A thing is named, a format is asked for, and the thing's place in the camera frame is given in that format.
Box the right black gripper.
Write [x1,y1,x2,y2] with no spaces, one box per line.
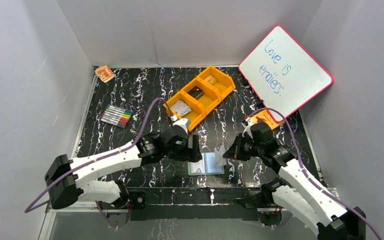
[223,133,263,162]

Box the silver credit card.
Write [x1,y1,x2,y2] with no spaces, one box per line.
[190,162,205,175]
[214,145,227,167]

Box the silver card stack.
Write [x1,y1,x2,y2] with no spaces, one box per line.
[170,100,191,117]

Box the green card holder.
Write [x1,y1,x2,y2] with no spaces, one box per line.
[187,152,224,176]

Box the yellow three-compartment bin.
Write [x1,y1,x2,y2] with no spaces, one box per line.
[165,65,236,132]

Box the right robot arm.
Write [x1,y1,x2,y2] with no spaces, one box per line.
[223,122,366,240]

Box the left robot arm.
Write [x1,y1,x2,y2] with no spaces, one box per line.
[45,125,202,210]

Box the black card stack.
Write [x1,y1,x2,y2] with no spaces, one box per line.
[187,86,204,100]

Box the gold card stack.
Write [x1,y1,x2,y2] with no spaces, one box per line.
[204,75,217,85]

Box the small orange card box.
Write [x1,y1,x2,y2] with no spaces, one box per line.
[95,65,115,83]

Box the orange book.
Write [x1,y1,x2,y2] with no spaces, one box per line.
[251,110,284,130]

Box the black mounting plate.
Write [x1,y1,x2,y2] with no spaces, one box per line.
[97,187,293,226]

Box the pack of coloured markers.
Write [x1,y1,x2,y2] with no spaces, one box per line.
[100,104,133,128]

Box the pink-framed whiteboard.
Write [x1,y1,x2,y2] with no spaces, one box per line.
[238,25,334,123]

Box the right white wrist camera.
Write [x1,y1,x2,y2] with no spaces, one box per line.
[241,117,254,138]

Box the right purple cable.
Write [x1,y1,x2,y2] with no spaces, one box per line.
[244,107,383,240]

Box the purple cable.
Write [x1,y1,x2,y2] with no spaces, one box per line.
[244,107,383,240]
[24,97,176,229]

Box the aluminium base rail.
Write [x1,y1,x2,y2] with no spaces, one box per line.
[48,182,276,210]

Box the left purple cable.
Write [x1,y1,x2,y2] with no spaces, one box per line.
[24,97,176,229]

